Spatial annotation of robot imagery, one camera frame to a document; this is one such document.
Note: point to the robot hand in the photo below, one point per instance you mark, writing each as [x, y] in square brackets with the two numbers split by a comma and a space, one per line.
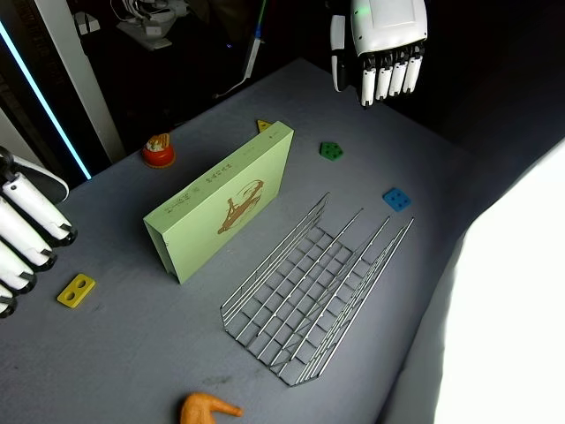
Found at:
[31, 212]
[388, 26]

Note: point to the light green book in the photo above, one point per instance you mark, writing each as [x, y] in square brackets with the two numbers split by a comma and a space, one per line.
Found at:
[220, 199]

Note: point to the yellow two-hole rectangular block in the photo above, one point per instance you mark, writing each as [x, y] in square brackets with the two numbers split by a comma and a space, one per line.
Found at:
[76, 290]

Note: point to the cyan light strip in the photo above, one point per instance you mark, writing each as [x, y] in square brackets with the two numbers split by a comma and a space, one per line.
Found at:
[44, 101]

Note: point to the green pentagon block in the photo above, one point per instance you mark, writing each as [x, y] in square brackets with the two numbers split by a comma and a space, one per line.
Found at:
[332, 151]

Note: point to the white wand with green rod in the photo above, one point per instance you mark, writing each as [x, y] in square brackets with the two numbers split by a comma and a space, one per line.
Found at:
[252, 53]

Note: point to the red toy cupcake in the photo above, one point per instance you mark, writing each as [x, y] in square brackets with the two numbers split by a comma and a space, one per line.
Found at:
[158, 154]

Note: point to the yellow triangular block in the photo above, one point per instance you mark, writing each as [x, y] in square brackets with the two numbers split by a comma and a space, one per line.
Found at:
[263, 125]

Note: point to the blue square four-hole block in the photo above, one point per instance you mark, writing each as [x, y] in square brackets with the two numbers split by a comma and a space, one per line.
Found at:
[397, 200]

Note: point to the grey table cloth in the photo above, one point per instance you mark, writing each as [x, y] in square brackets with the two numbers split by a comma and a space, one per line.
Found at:
[132, 353]

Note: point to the white device on stand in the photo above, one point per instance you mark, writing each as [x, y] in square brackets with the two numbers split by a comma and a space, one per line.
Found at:
[148, 31]

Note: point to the large bright white panel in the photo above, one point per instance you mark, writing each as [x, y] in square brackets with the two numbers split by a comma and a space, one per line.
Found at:
[512, 309]

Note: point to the white vertical post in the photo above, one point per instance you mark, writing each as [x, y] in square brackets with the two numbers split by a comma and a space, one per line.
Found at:
[84, 88]

